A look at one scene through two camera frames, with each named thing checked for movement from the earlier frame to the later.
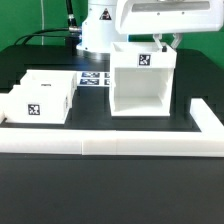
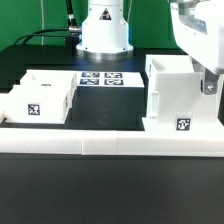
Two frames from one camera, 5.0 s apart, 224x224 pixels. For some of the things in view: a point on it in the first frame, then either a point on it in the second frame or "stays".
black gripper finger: (157, 38) to (210, 82)
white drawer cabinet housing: (141, 79) to (175, 100)
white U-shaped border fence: (207, 142) stays
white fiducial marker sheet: (93, 78) stays
